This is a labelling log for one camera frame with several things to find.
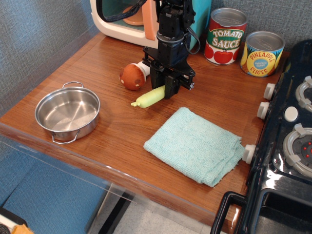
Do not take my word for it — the orange cloth at corner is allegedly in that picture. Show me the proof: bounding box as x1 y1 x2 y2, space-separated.
11 224 34 234

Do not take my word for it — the steel pot with handles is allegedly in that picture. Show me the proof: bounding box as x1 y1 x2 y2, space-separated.
35 81 100 144

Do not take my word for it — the light blue folded towel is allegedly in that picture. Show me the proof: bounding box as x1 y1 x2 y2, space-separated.
144 107 245 187

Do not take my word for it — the pineapple slices can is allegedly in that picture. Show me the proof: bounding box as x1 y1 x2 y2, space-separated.
240 31 285 78

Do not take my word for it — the tomato sauce can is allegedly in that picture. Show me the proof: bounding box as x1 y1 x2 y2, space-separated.
204 8 247 65

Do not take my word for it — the yellow handled metal spoon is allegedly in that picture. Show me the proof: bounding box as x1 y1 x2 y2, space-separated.
131 85 165 108

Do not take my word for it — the black toy stove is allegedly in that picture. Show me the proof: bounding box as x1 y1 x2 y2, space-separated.
211 39 312 234

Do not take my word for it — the teal toy microwave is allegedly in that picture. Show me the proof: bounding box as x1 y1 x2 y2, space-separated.
90 0 212 48

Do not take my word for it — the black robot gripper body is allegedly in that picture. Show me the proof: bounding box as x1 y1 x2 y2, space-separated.
143 36 195 90

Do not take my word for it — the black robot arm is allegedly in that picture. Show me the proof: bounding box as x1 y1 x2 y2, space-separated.
143 0 199 99

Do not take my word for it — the plush brown mushroom toy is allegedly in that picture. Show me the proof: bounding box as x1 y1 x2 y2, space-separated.
119 61 150 91

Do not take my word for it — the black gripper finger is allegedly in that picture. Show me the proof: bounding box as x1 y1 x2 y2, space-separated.
150 68 165 89
164 76 180 99

